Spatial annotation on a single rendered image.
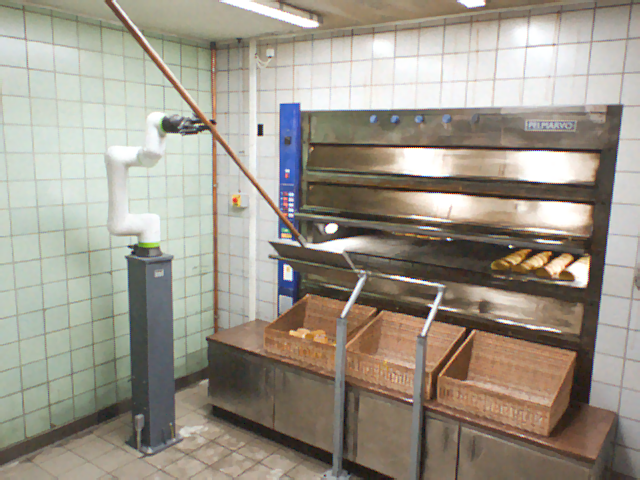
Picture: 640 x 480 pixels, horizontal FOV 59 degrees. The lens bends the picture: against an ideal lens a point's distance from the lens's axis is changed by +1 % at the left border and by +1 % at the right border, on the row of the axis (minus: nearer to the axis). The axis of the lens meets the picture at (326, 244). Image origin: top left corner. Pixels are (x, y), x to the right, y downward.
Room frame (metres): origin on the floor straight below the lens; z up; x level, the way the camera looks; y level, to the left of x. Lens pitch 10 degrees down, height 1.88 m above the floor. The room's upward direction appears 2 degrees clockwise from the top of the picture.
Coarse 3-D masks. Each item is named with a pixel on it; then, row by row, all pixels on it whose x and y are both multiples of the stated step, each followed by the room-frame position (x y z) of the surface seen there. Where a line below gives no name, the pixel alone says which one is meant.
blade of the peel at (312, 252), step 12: (276, 240) 3.35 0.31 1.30; (288, 240) 3.31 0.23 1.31; (288, 252) 3.39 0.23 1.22; (300, 252) 3.31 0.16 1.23; (312, 252) 3.24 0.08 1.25; (324, 252) 3.16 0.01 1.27; (336, 252) 3.10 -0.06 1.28; (300, 264) 3.47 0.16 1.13; (336, 264) 3.23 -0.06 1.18; (348, 264) 3.16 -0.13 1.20; (324, 276) 3.46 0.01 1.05; (336, 276) 3.38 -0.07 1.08; (348, 276) 3.30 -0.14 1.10
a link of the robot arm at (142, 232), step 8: (136, 216) 3.22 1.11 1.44; (144, 216) 3.22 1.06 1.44; (152, 216) 3.24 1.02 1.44; (136, 224) 3.19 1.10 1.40; (144, 224) 3.21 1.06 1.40; (152, 224) 3.22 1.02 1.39; (160, 224) 3.29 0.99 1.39; (136, 232) 3.20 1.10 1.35; (144, 232) 3.21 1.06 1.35; (152, 232) 3.22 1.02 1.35; (160, 232) 3.28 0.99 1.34; (144, 240) 3.21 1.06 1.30; (152, 240) 3.22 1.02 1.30; (160, 240) 3.28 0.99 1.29
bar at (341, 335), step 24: (312, 264) 3.32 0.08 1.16; (360, 288) 3.07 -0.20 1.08; (432, 288) 2.87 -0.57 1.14; (432, 312) 2.75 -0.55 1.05; (336, 336) 2.94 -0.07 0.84; (336, 360) 2.93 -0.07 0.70; (336, 384) 2.93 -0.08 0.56; (336, 408) 2.93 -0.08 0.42; (336, 432) 2.93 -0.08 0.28; (336, 456) 2.92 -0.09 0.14
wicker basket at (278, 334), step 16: (304, 304) 3.72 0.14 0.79; (320, 304) 3.68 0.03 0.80; (336, 304) 3.61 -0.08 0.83; (288, 320) 3.57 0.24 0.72; (304, 320) 3.71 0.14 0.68; (320, 320) 3.64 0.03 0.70; (336, 320) 3.58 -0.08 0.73; (352, 320) 3.52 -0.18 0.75; (368, 320) 3.37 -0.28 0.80; (272, 336) 3.34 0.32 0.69; (288, 336) 3.26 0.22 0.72; (352, 336) 3.22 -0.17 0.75; (272, 352) 3.33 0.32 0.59; (288, 352) 3.27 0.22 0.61; (304, 352) 3.20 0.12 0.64; (320, 352) 3.13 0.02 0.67
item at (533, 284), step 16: (352, 256) 3.60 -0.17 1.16; (368, 256) 3.53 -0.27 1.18; (432, 272) 3.27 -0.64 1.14; (448, 272) 3.21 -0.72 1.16; (464, 272) 3.16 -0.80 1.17; (480, 272) 3.13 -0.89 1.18; (528, 288) 2.95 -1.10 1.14; (544, 288) 2.90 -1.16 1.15; (560, 288) 2.85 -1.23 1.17; (576, 288) 2.82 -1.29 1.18
